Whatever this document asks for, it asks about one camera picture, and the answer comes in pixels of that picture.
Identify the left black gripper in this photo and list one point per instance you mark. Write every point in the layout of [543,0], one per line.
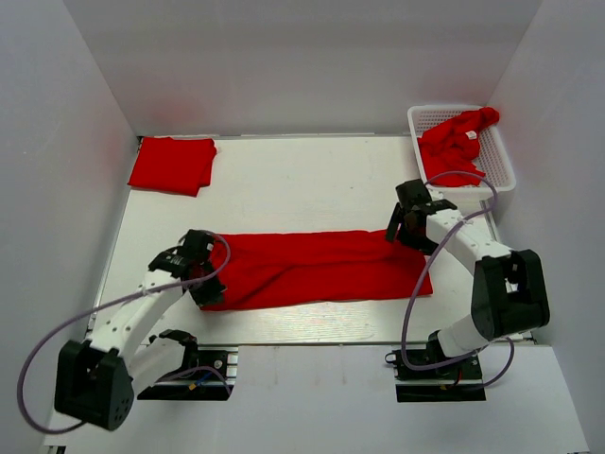
[214,295]

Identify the white plastic basket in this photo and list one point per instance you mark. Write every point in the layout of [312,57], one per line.
[493,159]

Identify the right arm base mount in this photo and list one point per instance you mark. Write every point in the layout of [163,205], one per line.
[461,382]

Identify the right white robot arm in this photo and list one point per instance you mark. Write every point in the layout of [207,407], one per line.
[508,295]

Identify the red t shirt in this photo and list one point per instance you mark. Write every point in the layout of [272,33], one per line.
[449,149]
[261,271]
[174,166]

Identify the crumpled red t shirt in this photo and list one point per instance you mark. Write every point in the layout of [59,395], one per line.
[449,149]

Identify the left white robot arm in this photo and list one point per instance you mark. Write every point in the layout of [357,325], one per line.
[99,378]

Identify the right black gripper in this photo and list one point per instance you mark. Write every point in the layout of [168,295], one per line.
[423,244]

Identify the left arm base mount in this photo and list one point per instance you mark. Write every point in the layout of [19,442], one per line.
[207,375]

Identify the folded red t shirt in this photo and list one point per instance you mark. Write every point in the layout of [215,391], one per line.
[174,166]

